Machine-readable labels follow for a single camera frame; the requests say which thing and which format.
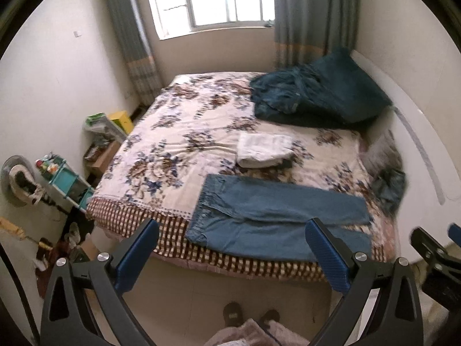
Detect blue denim jeans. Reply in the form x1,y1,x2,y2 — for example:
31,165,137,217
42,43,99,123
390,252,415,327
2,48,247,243
185,174,372,262

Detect white bed headboard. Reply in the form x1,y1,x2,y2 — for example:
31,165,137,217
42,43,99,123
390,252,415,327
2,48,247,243
352,51,460,263

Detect small dark grey garment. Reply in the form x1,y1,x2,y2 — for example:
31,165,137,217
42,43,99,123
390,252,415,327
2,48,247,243
370,168,406,216

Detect grey pillow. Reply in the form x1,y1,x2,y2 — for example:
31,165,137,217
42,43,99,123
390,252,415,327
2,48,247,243
362,130,403,178

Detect right dark slipper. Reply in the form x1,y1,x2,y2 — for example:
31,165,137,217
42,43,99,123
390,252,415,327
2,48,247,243
258,309,281,327

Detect white electric fan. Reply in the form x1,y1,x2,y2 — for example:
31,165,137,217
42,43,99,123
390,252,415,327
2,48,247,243
1,155,45,207

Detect teal storage shelf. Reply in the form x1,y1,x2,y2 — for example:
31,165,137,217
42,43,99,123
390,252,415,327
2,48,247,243
35,152,95,213

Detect cardboard box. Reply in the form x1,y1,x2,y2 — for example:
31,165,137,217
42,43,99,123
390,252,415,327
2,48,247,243
84,141,120,176

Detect dark teal quilt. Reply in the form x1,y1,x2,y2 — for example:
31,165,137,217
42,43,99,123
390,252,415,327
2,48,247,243
250,48,392,130

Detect green white bag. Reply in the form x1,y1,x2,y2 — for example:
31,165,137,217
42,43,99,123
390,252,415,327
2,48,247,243
84,113,127,143

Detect folded white cloth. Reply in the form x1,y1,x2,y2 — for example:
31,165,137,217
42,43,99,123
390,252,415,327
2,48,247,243
236,132,293,169

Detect yellow box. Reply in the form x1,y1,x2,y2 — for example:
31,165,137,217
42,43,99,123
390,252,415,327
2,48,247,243
109,111,134,134

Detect floral bed blanket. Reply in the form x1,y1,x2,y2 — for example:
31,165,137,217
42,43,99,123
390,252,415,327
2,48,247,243
87,72,395,281

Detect left grey-green curtain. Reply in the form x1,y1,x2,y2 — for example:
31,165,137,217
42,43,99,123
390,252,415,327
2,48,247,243
107,0,163,106

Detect grey-green curtain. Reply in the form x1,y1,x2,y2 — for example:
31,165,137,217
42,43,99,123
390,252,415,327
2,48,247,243
273,0,359,69
107,0,163,106

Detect right grey-green curtain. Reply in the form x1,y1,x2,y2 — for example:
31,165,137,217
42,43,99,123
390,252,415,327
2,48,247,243
273,0,359,69

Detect bright window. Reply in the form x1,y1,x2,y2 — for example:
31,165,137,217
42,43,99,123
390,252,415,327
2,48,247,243
148,0,275,40

